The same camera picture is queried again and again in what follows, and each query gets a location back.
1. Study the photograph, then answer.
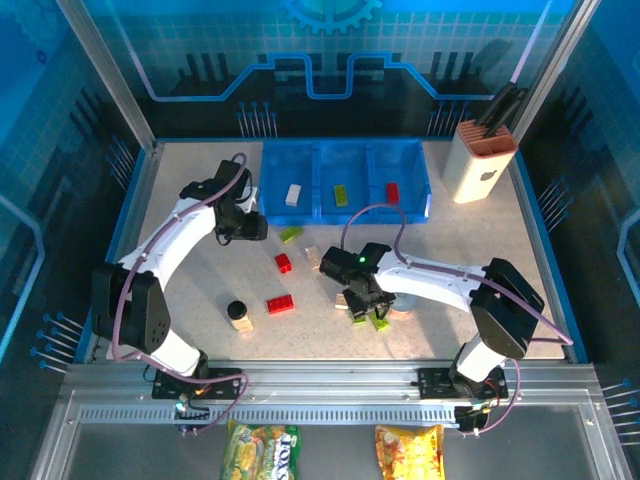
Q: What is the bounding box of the blue three-compartment plastic bin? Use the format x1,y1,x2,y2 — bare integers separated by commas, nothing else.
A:
258,138,433,226

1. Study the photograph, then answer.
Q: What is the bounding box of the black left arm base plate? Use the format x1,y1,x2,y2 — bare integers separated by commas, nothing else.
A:
151,367,249,401

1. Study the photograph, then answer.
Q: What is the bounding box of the aluminium frame beam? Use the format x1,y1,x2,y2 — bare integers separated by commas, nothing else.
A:
62,358,604,404

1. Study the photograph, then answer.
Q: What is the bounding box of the black-lidded spice jar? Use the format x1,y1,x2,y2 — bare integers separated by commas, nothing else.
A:
226,299,256,336

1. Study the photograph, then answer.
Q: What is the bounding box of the green candy bag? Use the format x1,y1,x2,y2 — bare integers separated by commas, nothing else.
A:
221,419,303,480

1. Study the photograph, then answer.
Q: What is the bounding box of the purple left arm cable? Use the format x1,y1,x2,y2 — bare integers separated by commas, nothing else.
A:
112,152,251,434

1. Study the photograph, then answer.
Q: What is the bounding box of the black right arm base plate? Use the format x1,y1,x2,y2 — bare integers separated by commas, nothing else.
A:
417,367,509,401

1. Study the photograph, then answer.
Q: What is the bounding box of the yellow snack bag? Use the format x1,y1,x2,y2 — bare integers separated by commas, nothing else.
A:
374,423,446,480

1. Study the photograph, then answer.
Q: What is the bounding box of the cream knife block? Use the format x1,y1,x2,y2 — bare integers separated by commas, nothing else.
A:
440,119,519,205

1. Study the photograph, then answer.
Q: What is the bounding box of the black knife handle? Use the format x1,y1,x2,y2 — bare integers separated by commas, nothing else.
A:
474,82,519,129
487,87,530,139

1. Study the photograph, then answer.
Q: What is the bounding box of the slotted grey cable duct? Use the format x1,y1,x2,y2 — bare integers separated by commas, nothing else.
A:
77,403,459,427

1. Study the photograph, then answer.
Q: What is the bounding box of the aluminium frame post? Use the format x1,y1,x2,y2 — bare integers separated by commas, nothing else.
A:
54,0,159,152
509,0,601,146

